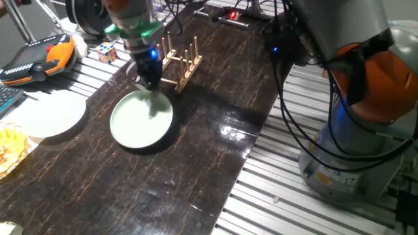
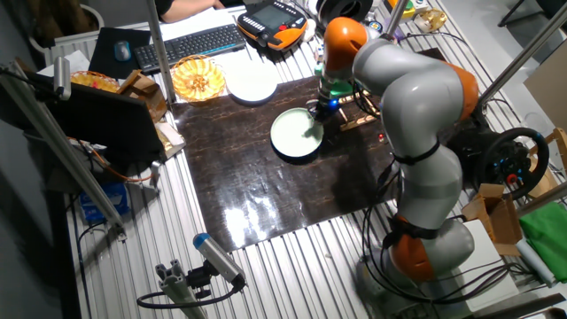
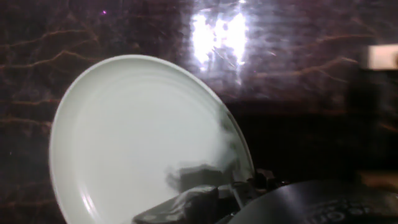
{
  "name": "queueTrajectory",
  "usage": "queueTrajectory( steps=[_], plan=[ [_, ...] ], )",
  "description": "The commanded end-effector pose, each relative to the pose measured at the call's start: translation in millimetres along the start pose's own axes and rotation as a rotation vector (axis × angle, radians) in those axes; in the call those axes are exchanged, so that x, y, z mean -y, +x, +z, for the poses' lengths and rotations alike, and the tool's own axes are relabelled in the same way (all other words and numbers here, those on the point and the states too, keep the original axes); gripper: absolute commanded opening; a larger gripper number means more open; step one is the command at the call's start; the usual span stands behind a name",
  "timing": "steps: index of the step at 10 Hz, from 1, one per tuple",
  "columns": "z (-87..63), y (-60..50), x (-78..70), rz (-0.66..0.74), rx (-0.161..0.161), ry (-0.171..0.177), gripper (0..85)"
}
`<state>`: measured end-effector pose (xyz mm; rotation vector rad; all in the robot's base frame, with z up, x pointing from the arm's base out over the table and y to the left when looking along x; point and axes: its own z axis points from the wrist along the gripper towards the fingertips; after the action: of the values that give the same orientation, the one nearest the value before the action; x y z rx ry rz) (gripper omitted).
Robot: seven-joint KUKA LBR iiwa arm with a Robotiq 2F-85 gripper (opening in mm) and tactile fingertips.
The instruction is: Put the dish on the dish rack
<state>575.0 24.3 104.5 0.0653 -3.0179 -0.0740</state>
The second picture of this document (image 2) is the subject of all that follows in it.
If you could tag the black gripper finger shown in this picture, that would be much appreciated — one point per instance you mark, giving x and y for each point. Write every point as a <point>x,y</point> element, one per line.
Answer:
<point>323,123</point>
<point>315,125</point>

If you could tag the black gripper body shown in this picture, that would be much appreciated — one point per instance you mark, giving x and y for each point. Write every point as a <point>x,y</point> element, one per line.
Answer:
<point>324,108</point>

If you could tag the pale green round dish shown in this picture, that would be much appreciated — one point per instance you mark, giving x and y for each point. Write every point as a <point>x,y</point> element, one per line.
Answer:
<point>292,135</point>

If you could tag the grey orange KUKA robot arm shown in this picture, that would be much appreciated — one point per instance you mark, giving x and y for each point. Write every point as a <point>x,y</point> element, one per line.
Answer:
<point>421,111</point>

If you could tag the white robot base platform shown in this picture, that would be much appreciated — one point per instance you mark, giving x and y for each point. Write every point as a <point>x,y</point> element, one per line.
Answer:
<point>487,257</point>

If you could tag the person's bare forearm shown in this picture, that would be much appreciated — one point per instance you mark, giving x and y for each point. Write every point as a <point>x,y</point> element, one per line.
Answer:
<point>186,9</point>

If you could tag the wooden dish rack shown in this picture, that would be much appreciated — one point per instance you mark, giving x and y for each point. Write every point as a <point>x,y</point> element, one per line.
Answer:
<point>361,122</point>

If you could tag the small amber glass dish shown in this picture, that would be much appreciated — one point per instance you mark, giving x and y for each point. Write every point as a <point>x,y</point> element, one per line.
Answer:
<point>432,20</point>

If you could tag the white round plate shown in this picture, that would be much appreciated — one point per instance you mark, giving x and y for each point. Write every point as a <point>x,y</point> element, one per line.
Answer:
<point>251,82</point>

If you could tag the white egg shaped object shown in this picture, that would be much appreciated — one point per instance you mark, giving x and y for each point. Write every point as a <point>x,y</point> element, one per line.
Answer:
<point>309,30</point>

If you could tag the dark marble pattern mat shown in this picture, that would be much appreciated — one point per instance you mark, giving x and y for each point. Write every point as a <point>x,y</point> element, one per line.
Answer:
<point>248,177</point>

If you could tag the black round puck blue label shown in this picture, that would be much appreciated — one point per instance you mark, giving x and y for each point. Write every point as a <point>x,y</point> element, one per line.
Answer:
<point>375,26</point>

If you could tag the black filament spool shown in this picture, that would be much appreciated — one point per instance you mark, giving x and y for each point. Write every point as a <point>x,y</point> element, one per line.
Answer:
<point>345,9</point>

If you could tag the black orange teach pendant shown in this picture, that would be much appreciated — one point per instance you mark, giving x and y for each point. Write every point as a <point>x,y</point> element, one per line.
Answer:
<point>270,22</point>

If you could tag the amber glass ribbed bowl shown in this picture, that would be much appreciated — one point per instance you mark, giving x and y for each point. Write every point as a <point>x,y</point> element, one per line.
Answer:
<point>198,80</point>

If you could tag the yellow green button box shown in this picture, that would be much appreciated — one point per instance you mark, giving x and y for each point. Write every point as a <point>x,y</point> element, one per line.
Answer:
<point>409,9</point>

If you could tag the white yellow packet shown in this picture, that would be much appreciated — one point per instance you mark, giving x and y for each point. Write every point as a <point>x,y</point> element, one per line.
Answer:
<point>170,137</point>

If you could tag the black computer keyboard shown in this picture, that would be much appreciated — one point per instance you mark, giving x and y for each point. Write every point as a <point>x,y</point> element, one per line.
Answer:
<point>190,46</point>

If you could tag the brown cardboard box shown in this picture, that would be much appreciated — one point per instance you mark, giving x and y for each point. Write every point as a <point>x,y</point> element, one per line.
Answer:
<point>502,221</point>

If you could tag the grey blue computer mouse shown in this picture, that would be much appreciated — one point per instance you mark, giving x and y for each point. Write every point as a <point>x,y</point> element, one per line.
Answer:
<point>122,51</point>

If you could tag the black laptop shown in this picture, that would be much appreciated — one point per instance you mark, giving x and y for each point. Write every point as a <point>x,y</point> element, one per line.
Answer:
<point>106,119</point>

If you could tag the black office chair base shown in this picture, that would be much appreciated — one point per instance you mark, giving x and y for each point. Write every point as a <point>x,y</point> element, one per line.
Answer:
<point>522,11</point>

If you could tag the black racing steering wheel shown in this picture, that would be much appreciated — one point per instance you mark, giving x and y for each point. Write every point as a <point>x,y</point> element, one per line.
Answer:
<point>538,173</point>

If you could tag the black mouse pad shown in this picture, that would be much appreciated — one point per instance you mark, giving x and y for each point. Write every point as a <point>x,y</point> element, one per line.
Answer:
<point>103,55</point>

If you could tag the beige board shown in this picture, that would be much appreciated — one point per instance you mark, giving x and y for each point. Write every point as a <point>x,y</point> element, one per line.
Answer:
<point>549,88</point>

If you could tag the blue tissue pack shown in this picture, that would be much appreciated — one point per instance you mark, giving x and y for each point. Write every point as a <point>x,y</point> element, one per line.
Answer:
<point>104,204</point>

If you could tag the orange wicker basket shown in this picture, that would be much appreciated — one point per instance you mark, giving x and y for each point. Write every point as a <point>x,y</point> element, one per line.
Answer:
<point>93,81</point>

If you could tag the wooden chair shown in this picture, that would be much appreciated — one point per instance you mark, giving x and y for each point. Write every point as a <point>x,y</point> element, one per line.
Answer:
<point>559,142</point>

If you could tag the white paper sheet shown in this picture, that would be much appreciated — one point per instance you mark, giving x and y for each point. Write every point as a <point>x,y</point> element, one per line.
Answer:
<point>77,59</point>

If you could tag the green cloth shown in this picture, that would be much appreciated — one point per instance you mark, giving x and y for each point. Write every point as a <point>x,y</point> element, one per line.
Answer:
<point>547,239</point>

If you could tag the white paper roll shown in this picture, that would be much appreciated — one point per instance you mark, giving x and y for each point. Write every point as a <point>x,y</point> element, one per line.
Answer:
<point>536,263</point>

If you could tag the white round chair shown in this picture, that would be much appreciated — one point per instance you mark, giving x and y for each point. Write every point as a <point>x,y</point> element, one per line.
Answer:
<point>66,40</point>

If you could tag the silver vertical post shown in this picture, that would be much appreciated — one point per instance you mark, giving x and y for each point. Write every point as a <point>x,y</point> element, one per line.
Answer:
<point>396,17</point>

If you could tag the silver camera with blue cap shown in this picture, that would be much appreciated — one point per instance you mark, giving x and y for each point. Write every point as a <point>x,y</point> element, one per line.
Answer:
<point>217,257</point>

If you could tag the aluminium frame post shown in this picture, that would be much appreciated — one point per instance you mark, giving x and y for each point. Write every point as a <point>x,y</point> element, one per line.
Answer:
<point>160,53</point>

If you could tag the slanted silver frame pole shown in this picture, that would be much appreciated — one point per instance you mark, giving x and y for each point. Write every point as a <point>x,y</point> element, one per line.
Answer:
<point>522,49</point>

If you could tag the grey aluminium profile bracket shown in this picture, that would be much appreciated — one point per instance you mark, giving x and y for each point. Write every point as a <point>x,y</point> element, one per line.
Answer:
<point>177,288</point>

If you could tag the silver camera on beam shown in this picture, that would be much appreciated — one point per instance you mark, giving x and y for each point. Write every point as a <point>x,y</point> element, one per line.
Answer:
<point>62,77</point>

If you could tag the slanted aluminium frame beam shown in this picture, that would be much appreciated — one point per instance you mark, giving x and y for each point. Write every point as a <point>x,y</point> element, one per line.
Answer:
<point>57,142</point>

